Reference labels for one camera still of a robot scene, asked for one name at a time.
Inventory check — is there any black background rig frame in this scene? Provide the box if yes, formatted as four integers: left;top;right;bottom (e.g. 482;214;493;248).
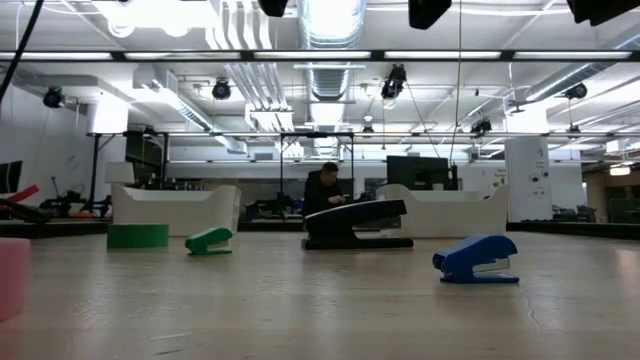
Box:
85;130;357;214

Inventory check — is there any black stapler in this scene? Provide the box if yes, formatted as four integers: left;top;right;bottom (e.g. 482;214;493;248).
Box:
301;198;415;251

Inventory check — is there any black hanging cable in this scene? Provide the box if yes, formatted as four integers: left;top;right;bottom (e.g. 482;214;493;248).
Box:
0;0;45;101

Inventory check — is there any black overhead crossbar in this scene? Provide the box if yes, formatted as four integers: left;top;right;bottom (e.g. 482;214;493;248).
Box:
0;48;640;63

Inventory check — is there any white plastic bin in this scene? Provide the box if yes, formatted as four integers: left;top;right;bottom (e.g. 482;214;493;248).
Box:
375;183;510;240
110;183;243;238

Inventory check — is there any white square pillar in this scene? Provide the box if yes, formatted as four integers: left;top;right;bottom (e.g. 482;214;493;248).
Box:
504;135;554;223

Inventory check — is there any silver round air duct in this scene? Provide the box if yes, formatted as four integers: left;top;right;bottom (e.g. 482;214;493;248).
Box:
295;0;367;104

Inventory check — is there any red bar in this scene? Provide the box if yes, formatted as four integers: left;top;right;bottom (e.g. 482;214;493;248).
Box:
0;183;41;205

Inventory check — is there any black monitor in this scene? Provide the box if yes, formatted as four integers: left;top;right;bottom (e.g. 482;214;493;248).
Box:
386;155;459;192
0;160;24;196

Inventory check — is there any person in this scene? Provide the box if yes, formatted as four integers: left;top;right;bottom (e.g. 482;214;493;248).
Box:
302;161;352;219

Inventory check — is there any blue mini stapler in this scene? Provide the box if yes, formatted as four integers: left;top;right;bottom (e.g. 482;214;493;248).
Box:
432;234;521;285

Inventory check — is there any pink tape roll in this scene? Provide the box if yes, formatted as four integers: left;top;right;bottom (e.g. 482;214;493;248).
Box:
0;237;32;324

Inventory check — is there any grey round air duct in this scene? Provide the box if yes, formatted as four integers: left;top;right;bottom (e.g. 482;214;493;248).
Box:
522;24;640;104

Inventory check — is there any black sloped bar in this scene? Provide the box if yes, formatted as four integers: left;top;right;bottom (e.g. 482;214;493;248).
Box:
0;197;51;225

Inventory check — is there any green mini stapler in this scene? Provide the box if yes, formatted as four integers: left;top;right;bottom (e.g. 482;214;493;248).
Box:
184;227;235;257

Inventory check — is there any green tape roll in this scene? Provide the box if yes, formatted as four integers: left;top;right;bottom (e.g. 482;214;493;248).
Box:
106;223;170;250

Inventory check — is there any white rectangular air duct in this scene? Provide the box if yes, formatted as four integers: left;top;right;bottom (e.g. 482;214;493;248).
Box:
132;67;249;155

